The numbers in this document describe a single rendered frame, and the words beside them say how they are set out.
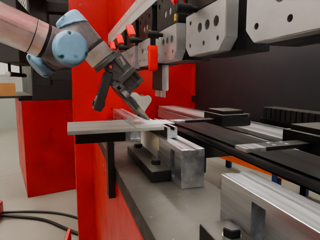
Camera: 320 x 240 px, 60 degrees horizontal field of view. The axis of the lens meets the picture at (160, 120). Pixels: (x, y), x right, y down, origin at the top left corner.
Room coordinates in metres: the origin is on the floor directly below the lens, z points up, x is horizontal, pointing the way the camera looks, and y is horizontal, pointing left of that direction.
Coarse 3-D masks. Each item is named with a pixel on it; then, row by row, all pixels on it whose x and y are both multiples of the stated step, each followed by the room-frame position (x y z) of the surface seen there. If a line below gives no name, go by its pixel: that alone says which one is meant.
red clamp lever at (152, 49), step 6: (150, 30) 0.70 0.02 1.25; (150, 36) 0.69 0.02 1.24; (156, 36) 0.70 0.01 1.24; (162, 36) 0.71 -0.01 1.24; (150, 42) 0.70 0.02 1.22; (150, 48) 0.69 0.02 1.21; (156, 48) 0.70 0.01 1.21; (150, 54) 0.69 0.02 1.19; (156, 54) 0.70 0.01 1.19; (150, 60) 0.69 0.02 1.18; (156, 60) 0.70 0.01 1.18; (150, 66) 0.69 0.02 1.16; (156, 66) 0.70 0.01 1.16
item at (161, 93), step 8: (152, 72) 0.91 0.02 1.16; (160, 72) 0.83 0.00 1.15; (168, 72) 0.83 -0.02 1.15; (152, 80) 0.91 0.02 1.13; (160, 80) 0.83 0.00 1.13; (168, 80) 0.83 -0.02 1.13; (152, 88) 0.91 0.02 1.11; (160, 88) 0.83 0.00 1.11; (168, 88) 0.83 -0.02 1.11; (160, 96) 0.86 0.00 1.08
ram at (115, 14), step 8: (112, 0) 1.48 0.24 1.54; (120, 0) 1.26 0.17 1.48; (128, 0) 1.11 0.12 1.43; (152, 0) 0.81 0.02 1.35; (112, 8) 1.48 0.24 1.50; (120, 8) 1.27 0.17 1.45; (128, 8) 1.12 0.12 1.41; (144, 8) 0.89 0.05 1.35; (112, 16) 1.49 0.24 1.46; (120, 16) 1.27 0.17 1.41; (136, 16) 0.99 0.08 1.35; (112, 24) 1.49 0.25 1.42; (120, 32) 1.28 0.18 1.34; (112, 40) 1.50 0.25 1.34
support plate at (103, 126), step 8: (104, 120) 0.90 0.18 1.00; (112, 120) 0.90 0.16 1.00; (120, 120) 0.90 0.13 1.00; (136, 120) 0.90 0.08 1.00; (72, 128) 0.75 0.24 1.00; (80, 128) 0.75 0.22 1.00; (88, 128) 0.75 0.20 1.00; (96, 128) 0.75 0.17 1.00; (104, 128) 0.75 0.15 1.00; (112, 128) 0.75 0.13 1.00; (120, 128) 0.75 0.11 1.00; (128, 128) 0.75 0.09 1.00; (136, 128) 0.75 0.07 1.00; (144, 128) 0.76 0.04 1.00; (152, 128) 0.77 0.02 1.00; (160, 128) 0.78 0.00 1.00
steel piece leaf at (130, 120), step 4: (128, 116) 0.85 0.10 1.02; (128, 120) 0.86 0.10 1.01; (132, 120) 0.80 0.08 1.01; (140, 120) 0.89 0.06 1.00; (144, 120) 0.89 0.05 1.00; (148, 120) 0.89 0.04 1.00; (152, 120) 0.89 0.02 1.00; (156, 120) 0.89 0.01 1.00; (132, 124) 0.80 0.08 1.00; (136, 124) 0.80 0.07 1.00; (140, 124) 0.80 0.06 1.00; (144, 124) 0.81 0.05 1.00; (148, 124) 0.81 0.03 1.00; (152, 124) 0.81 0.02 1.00; (156, 124) 0.82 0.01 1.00
